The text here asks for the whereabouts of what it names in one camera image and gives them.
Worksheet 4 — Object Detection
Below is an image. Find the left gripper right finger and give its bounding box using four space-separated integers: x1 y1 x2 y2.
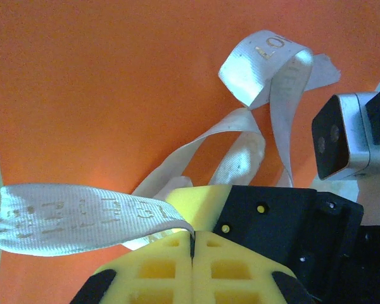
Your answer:
191 230 316 304

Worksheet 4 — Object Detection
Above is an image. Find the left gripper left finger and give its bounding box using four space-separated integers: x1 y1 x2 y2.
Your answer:
70 230 194 304

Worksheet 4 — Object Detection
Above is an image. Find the white printed ribbon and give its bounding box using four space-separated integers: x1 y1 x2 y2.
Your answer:
0 30 342 257

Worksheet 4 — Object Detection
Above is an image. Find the orange wrapping paper sheet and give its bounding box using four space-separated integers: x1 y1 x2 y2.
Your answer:
0 0 380 304

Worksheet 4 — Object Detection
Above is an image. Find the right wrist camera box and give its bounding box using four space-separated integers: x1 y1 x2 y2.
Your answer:
310 91 380 181

